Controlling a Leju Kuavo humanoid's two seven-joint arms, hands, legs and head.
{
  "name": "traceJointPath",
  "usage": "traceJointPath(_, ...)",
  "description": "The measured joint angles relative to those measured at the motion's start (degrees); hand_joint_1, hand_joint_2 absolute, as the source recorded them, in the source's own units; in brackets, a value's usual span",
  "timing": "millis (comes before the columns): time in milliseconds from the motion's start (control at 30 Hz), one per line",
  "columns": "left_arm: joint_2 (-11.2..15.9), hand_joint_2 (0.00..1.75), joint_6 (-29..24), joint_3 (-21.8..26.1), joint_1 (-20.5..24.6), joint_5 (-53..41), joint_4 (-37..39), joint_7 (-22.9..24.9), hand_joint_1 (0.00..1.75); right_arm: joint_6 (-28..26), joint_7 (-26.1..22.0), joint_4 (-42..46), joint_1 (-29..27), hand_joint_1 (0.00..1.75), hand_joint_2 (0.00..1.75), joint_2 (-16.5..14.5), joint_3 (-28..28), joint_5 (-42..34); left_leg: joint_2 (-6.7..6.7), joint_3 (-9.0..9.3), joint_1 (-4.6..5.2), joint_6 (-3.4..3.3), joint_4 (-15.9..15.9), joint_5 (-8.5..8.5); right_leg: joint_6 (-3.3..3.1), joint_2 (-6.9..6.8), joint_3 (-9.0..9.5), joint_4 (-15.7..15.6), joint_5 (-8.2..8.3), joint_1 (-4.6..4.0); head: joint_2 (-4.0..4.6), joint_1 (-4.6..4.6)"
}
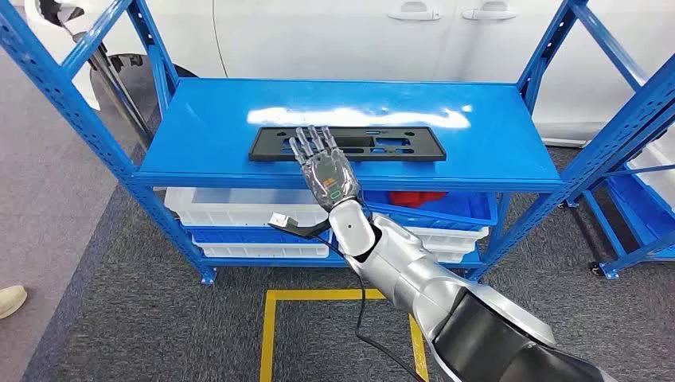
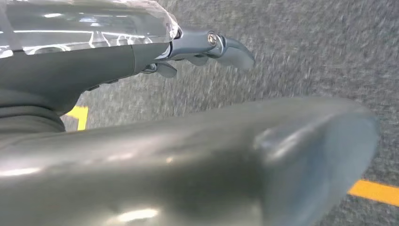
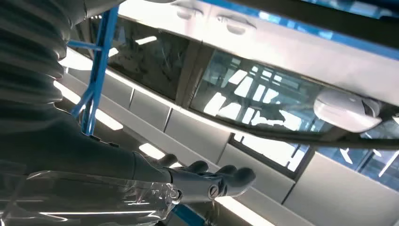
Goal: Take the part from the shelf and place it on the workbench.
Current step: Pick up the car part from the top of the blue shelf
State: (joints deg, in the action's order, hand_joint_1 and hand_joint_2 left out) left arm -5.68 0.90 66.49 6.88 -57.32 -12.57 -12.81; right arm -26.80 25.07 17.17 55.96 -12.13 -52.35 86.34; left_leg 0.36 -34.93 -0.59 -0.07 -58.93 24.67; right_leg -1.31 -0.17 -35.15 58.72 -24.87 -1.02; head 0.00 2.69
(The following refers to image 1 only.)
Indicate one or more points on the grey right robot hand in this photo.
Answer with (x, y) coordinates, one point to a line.
(329, 179)

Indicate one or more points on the black plastic car part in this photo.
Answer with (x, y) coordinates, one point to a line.
(428, 151)

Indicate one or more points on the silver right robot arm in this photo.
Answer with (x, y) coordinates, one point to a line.
(422, 279)

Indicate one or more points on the red plastic part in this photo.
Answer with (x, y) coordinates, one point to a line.
(416, 198)

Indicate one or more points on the blue metal shelf rack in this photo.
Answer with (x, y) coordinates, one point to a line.
(638, 216)
(211, 121)

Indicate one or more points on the clear white plastic bin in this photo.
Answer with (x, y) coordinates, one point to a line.
(237, 208)

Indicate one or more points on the white car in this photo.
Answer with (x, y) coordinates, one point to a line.
(316, 37)

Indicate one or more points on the yellow floor tape square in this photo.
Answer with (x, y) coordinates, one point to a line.
(268, 337)

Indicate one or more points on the black car wheel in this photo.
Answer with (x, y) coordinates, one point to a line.
(132, 84)

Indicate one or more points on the black rack caster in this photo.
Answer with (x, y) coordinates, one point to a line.
(597, 269)
(570, 204)

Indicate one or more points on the person's shoe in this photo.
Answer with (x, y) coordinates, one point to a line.
(10, 301)

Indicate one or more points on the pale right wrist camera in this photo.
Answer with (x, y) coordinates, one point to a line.
(279, 220)

